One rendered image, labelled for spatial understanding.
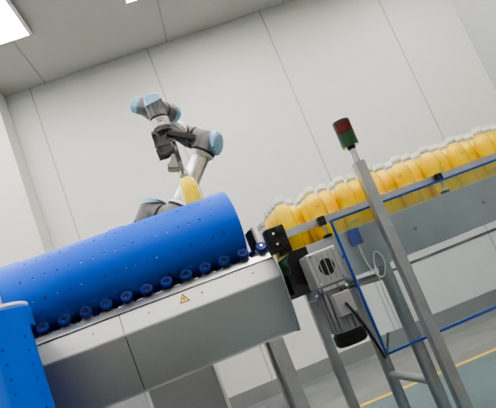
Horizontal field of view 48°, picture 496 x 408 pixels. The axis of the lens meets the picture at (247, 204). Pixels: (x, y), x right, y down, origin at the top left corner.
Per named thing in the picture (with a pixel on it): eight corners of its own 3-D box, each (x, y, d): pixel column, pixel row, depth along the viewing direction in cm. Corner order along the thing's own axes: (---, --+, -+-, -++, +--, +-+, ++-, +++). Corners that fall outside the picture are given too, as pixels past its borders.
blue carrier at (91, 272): (33, 342, 216) (12, 274, 222) (243, 264, 234) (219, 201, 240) (12, 340, 189) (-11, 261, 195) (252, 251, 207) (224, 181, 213)
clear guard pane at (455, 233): (386, 352, 192) (332, 222, 201) (571, 272, 208) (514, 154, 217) (387, 352, 192) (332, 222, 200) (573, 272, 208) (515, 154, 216)
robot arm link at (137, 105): (184, 126, 289) (133, 88, 244) (203, 130, 284) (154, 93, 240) (177, 147, 288) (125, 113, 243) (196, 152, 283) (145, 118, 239)
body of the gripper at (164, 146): (160, 163, 230) (150, 136, 232) (180, 156, 231) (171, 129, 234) (159, 156, 222) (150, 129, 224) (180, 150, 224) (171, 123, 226)
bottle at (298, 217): (316, 244, 225) (298, 201, 228) (311, 244, 218) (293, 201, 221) (301, 250, 227) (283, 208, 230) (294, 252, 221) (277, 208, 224)
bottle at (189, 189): (188, 223, 223) (172, 180, 226) (201, 220, 228) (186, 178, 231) (198, 216, 218) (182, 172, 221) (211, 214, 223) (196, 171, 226)
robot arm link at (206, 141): (161, 231, 273) (203, 133, 285) (187, 240, 267) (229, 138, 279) (149, 223, 262) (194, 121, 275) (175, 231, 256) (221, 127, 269)
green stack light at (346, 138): (340, 151, 201) (334, 139, 202) (356, 146, 202) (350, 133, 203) (345, 146, 195) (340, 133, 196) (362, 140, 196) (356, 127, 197)
